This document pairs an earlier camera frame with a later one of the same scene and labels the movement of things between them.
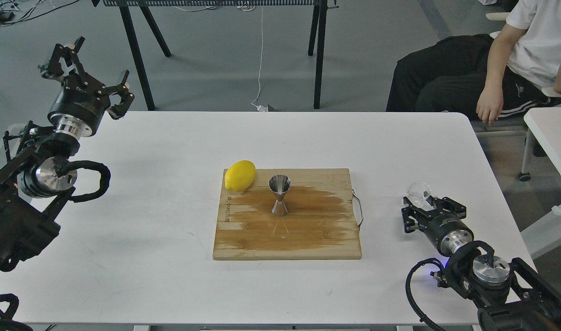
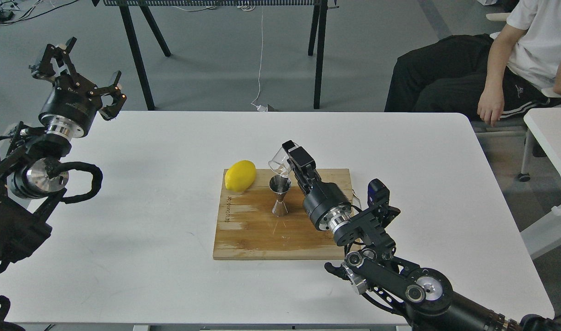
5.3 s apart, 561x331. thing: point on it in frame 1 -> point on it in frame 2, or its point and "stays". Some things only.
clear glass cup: (417, 192) -> (281, 164)
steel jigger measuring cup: (279, 184) stays
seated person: (496, 77) stays
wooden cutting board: (320, 223) stays
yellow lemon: (240, 175) stays
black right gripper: (449, 232) -> (325, 204)
